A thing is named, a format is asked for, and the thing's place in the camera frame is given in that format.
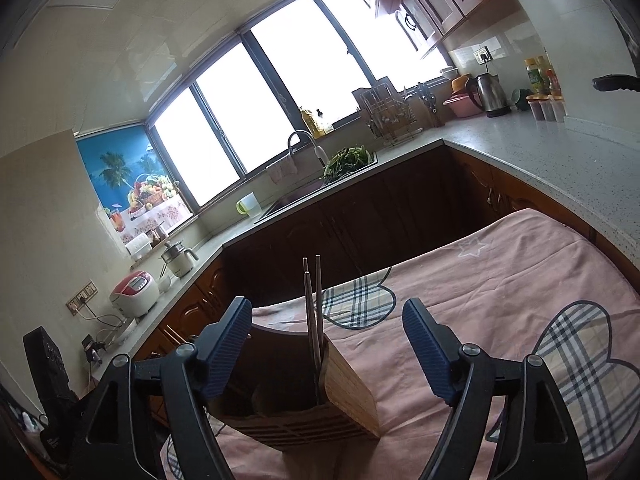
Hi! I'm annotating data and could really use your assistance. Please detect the pink dish cloth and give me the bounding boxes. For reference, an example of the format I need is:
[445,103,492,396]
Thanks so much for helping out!
[269,157,297,185]

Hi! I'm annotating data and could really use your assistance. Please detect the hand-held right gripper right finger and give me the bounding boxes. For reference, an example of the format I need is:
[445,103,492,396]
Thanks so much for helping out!
[401,297,583,480]

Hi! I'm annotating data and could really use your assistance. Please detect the metal dish rack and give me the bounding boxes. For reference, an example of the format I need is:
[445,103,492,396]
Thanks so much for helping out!
[351,77,423,147]

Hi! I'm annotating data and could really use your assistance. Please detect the large kitchen window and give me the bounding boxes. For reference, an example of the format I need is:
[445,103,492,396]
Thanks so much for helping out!
[147,0,453,208]

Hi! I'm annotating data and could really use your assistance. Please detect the green leafy vegetables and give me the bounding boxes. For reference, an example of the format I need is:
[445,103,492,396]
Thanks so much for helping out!
[322,146,372,181]

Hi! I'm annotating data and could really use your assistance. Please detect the knife block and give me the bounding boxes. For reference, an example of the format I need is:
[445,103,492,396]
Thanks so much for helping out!
[416,81,446,128]

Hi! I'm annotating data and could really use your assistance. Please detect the paper towel roll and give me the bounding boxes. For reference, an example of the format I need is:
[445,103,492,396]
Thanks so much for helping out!
[125,232,153,261]

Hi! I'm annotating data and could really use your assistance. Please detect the white cup with green handle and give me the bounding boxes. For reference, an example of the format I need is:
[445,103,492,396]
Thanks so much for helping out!
[236,192,262,217]

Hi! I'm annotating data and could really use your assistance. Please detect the wooden base cabinets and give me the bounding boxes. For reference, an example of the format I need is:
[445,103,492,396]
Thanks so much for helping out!
[135,142,640,431]

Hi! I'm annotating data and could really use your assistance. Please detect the white and red rice cooker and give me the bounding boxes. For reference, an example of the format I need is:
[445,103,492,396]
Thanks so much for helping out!
[110,270,160,318]

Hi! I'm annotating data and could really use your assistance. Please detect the bottles on window sill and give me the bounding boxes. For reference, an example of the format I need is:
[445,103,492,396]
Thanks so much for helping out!
[300,106,335,137]

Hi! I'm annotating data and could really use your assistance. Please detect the curved metal faucet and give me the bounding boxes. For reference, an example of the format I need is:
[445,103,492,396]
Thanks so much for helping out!
[286,130,328,163]

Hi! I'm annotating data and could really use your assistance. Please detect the wall outlet strip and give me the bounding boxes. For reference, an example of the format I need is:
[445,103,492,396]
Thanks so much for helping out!
[66,279,97,316]

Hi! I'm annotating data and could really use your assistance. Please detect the kitchen sink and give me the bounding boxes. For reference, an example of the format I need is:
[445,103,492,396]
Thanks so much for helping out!
[254,152,379,225]

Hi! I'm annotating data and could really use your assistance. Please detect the patterned chopsticks pair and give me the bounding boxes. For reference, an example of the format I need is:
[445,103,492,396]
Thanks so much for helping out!
[304,271,321,406]

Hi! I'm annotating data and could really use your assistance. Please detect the pink plastic basin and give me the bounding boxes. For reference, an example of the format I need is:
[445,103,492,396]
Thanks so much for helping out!
[442,91,485,118]

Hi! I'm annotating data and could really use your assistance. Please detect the steel electric kettle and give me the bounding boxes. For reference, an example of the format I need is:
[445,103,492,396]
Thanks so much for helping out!
[472,72,512,118]

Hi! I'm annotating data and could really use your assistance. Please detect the wooden utensil holder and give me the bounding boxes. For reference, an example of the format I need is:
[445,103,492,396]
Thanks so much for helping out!
[202,322,383,450]

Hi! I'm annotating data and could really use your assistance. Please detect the white electric pot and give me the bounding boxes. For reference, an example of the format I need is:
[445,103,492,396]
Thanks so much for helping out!
[160,240,199,278]

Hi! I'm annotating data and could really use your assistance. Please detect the yellow-green bottle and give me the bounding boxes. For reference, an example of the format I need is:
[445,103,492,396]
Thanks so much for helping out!
[524,57,548,96]

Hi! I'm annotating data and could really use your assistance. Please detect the beach and fruit wall poster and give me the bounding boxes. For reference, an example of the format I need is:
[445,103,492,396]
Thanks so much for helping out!
[75,126,193,246]

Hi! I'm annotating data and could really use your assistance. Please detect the black wok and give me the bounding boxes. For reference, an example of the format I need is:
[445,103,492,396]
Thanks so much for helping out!
[592,74,640,93]

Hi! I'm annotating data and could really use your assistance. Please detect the white power cable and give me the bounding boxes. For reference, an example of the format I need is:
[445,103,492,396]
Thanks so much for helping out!
[82,305,126,327]

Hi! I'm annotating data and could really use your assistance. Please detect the grey kitchen countertop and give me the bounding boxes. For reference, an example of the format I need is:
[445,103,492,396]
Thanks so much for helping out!
[92,110,640,381]

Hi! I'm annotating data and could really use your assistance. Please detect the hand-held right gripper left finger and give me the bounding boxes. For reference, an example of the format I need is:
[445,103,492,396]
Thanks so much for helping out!
[70,296,253,480]

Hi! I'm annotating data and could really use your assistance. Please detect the pink plaid-heart tablecloth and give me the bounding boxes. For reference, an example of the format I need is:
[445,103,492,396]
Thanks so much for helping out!
[160,208,640,480]

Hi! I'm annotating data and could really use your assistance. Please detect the small black device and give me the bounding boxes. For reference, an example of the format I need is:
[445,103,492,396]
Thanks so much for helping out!
[81,334,107,363]

